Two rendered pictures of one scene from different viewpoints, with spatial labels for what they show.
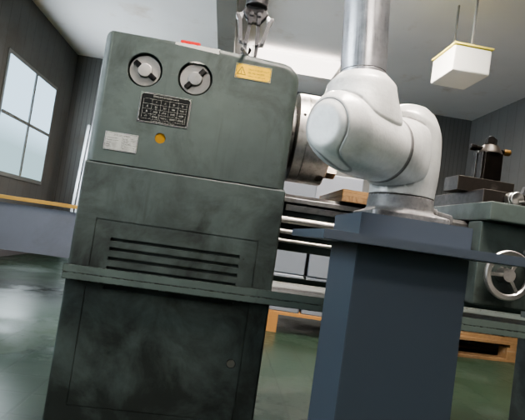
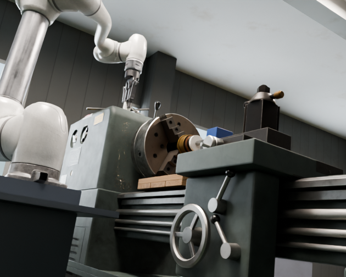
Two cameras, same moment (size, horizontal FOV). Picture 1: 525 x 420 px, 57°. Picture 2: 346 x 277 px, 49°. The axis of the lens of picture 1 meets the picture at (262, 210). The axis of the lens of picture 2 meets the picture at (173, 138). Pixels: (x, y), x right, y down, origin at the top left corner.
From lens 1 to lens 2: 1.90 m
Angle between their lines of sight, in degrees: 63
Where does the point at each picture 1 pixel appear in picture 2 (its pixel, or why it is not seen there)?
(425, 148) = (13, 129)
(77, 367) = not seen: outside the picture
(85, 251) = not seen: hidden behind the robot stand
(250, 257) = (81, 239)
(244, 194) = (86, 196)
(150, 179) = not seen: hidden behind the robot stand
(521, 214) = (197, 159)
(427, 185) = (17, 153)
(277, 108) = (102, 135)
